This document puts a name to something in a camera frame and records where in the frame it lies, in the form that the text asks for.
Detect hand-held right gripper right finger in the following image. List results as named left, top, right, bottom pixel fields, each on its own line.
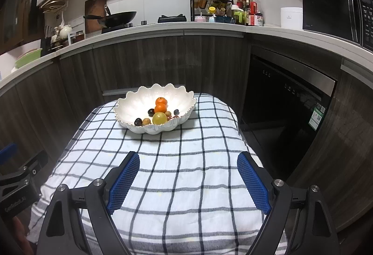
left=237, top=151, right=340, bottom=255

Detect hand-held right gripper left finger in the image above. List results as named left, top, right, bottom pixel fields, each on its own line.
left=36, top=151, right=140, bottom=255

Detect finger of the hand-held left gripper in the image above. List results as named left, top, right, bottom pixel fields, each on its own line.
left=0, top=143, right=17, bottom=161
left=17, top=150, right=49, bottom=179

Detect large yellow-green grape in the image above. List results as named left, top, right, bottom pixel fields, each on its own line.
left=152, top=112, right=169, bottom=125

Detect white scalloped bowl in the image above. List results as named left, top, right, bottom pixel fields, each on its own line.
left=113, top=84, right=197, bottom=135

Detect blue checked cloth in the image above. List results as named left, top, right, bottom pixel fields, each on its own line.
left=28, top=93, right=287, bottom=255

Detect black dishwasher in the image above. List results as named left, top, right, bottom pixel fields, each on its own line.
left=240, top=45, right=337, bottom=182

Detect dark wood base cabinets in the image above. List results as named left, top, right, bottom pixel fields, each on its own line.
left=0, top=30, right=373, bottom=232

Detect white teapot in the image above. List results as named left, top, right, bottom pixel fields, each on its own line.
left=55, top=13, right=73, bottom=40

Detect black wok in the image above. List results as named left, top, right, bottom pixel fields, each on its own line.
left=84, top=5, right=137, bottom=28

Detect green plastic jug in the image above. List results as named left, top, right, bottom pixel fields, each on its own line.
left=231, top=5, right=245, bottom=25

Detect wooden cutting board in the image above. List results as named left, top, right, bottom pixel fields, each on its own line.
left=84, top=0, right=107, bottom=34

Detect white paper roll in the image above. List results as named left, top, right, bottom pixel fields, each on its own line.
left=280, top=7, right=304, bottom=30

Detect black gas stove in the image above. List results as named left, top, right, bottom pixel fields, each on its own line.
left=157, top=14, right=187, bottom=24

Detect black microwave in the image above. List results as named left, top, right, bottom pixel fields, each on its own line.
left=301, top=0, right=373, bottom=53

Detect grey drawer handle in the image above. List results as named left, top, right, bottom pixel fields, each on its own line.
left=102, top=86, right=137, bottom=96

